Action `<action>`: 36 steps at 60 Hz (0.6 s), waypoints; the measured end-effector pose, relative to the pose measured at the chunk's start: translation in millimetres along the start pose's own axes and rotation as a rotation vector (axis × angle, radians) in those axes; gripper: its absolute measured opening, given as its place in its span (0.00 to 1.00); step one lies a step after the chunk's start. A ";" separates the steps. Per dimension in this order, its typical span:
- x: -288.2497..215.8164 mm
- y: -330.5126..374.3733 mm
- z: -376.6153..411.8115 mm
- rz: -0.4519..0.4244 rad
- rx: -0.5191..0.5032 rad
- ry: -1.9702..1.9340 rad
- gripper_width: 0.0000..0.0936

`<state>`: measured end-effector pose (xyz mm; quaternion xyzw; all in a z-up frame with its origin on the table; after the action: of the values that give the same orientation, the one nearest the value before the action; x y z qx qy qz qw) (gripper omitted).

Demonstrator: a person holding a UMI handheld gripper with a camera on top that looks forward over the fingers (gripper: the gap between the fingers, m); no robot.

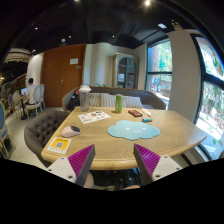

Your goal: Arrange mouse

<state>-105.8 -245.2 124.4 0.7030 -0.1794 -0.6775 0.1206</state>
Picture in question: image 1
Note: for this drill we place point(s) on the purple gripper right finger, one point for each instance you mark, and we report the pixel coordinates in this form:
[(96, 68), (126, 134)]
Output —
[(152, 166)]

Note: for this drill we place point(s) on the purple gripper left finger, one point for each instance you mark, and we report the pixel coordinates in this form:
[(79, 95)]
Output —
[(75, 168)]

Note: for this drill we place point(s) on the blue cloud mouse pad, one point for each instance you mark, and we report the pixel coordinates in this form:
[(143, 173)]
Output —
[(130, 130)]

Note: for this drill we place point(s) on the pink computer mouse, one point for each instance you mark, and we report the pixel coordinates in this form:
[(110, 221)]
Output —
[(70, 131)]

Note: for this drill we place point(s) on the yellow QR code card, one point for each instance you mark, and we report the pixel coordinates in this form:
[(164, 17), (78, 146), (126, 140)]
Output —
[(59, 145)]

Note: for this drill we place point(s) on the small teal eraser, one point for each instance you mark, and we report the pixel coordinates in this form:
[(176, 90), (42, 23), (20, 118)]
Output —
[(145, 120)]

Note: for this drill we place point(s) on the printed menu sheet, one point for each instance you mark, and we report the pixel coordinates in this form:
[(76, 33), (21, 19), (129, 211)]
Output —
[(93, 117)]

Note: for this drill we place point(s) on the white marker pen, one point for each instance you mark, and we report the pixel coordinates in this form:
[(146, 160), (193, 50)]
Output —
[(146, 112)]

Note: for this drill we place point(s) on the grey tufted armchair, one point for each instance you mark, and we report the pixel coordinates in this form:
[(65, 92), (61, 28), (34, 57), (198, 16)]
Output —
[(40, 129)]

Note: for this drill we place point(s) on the black backpack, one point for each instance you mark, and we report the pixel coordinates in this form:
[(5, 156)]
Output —
[(74, 100)]

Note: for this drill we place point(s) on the green bottle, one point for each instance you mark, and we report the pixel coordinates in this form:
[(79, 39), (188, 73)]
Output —
[(119, 103)]

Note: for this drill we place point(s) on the grey sofa with pillows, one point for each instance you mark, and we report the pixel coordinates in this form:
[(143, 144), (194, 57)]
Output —
[(132, 98)]

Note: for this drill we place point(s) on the clear plastic tumbler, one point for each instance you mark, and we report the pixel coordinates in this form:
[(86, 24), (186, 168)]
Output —
[(84, 94)]

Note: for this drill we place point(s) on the white dining chair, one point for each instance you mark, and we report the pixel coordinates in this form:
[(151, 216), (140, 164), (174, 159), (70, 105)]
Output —
[(37, 106)]

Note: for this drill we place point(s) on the seated person white shirt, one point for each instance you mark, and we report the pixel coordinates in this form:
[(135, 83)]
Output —
[(30, 92)]

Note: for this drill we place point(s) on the wooden door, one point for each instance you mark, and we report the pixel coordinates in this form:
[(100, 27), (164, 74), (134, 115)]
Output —
[(61, 72)]

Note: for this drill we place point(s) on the arched glass cabinet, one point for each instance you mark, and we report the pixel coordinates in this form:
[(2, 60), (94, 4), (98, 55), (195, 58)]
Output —
[(126, 71)]

